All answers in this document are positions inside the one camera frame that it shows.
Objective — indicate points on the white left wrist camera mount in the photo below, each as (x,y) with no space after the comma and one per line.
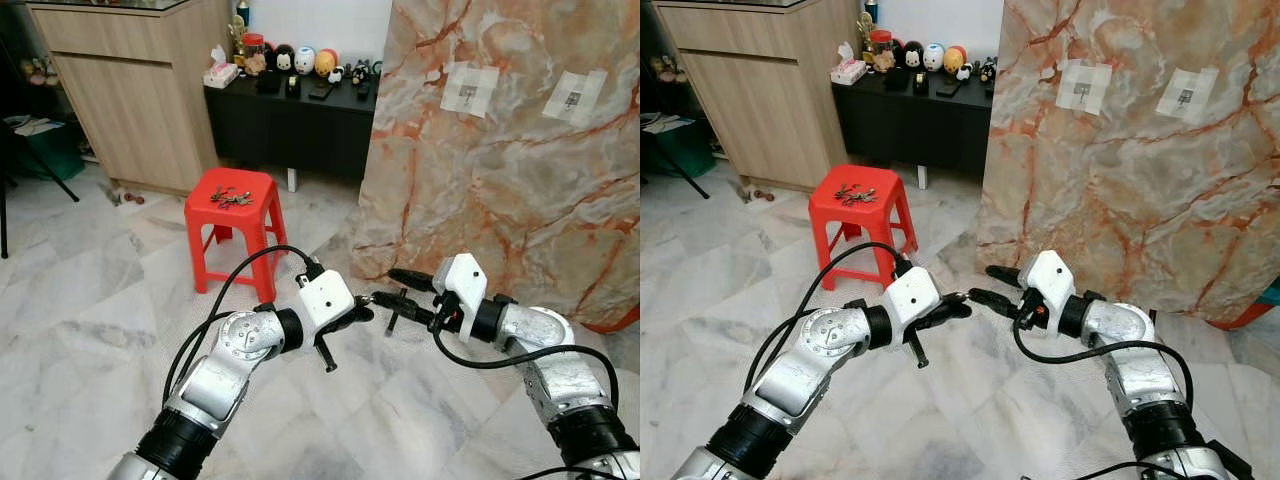
(912,295)
(325,300)

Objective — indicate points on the small panda plush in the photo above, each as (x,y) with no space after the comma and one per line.
(339,74)
(968,72)

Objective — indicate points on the white tissue box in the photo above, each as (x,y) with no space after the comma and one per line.
(220,72)
(848,70)

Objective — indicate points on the brown dumbbell toy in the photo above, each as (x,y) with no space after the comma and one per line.
(762,194)
(130,197)

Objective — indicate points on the blue bottle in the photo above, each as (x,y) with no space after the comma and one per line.
(872,8)
(243,10)

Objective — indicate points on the black mouse plush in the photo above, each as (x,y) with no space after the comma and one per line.
(284,58)
(912,55)

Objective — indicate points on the teal plastic item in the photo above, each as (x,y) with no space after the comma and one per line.
(1272,292)

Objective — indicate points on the gold figurine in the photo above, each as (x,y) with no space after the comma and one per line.
(238,35)
(865,32)

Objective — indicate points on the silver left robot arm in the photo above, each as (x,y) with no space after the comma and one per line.
(230,350)
(830,345)

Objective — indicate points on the red lid jar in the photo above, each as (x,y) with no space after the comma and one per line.
(253,45)
(881,42)

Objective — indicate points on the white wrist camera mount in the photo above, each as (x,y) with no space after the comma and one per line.
(462,282)
(912,295)
(325,300)
(1050,280)

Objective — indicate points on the black boxy gadget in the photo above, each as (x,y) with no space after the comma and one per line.
(268,83)
(896,80)

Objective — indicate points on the taped small metal hook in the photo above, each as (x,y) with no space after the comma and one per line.
(1083,88)
(470,92)
(575,98)
(1187,95)

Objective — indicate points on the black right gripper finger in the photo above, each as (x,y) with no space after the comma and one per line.
(405,308)
(998,302)
(410,278)
(1005,275)

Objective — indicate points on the black tape dispenser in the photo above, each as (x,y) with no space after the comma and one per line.
(293,86)
(921,83)

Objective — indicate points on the red plastic stool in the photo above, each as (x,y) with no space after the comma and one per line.
(235,215)
(860,215)

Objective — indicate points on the brown bear plush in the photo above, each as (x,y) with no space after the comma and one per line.
(884,62)
(256,65)

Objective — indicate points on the black flat phone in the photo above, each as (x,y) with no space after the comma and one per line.
(949,88)
(321,91)

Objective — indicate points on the black low console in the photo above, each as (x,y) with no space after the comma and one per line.
(290,130)
(920,130)

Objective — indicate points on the black round plush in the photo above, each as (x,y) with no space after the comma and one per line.
(361,70)
(988,68)

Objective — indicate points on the light wooden cabinet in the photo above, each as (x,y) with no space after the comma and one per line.
(760,100)
(130,100)

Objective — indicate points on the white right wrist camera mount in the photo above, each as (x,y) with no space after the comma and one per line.
(1050,280)
(462,282)

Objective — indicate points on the yellow red round plush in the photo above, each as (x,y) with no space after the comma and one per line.
(955,60)
(326,62)

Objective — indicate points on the green plastic basin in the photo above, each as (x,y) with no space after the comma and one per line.
(55,155)
(680,150)

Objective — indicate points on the small black remote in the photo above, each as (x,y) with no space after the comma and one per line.
(990,88)
(363,90)

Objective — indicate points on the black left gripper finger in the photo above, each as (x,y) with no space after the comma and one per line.
(958,303)
(362,320)
(954,317)
(365,308)

